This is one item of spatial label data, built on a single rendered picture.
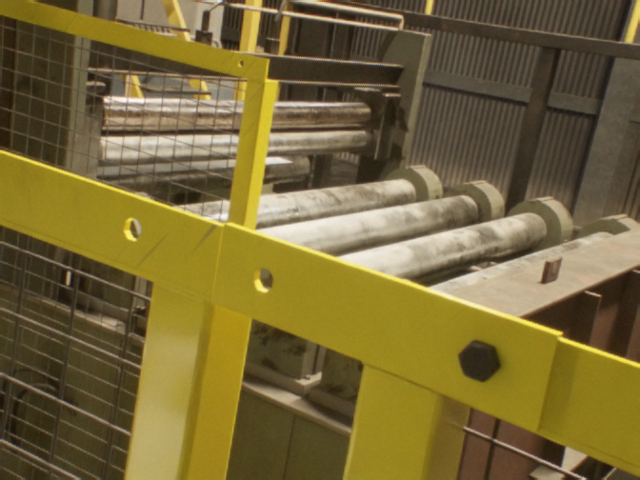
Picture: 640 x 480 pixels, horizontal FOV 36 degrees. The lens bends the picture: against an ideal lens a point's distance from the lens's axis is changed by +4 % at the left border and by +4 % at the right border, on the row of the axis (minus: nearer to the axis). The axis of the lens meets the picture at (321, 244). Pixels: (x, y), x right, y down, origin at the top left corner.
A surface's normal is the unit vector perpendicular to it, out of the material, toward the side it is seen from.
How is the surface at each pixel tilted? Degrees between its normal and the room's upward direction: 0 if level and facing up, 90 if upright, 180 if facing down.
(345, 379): 90
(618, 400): 90
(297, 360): 90
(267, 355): 90
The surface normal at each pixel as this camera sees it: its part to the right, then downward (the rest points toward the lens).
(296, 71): 0.82, 0.27
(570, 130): -0.55, 0.11
